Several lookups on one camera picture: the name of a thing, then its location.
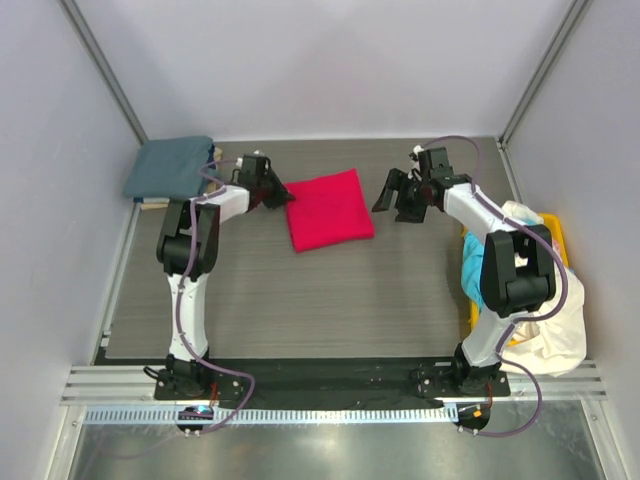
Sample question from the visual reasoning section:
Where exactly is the red t shirt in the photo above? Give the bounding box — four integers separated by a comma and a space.
285, 168, 375, 253

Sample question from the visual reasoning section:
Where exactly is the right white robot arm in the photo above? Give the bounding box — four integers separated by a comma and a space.
372, 146, 556, 396

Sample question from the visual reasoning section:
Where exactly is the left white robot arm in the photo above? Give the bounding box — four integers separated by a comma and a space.
152, 150, 295, 400

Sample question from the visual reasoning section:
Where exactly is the folded beige t shirt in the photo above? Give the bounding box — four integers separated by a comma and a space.
133, 146, 223, 210

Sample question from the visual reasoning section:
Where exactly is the light blue t shirt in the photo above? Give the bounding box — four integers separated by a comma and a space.
459, 214, 544, 306

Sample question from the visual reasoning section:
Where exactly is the folded blue-grey t shirt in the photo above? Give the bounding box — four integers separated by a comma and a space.
122, 136, 215, 199

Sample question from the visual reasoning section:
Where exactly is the yellow plastic bin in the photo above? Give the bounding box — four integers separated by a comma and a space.
461, 212, 569, 331

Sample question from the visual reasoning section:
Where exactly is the cream white t shirt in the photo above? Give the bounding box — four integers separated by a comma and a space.
501, 201, 587, 377

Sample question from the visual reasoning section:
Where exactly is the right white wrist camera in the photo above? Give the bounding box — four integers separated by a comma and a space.
409, 145, 426, 179

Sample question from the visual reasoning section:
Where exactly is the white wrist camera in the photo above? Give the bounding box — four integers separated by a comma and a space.
235, 150, 266, 168
409, 145, 426, 179

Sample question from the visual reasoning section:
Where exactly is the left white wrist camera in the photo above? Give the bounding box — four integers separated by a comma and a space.
235, 150, 266, 168

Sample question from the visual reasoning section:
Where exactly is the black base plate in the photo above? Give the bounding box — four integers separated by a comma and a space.
144, 357, 510, 409

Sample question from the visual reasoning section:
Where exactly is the right aluminium frame post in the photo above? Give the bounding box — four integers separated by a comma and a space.
497, 0, 592, 150

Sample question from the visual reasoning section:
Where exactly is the aluminium frame post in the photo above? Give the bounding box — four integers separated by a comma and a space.
497, 0, 592, 150
58, 0, 148, 144

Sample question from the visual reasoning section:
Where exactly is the left aluminium frame post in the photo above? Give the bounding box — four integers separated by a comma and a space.
58, 0, 148, 144

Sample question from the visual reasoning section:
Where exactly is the aluminium rail frame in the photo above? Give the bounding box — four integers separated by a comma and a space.
60, 361, 608, 405

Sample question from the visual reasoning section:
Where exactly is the slotted white cable duct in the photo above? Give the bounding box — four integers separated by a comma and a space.
84, 404, 458, 426

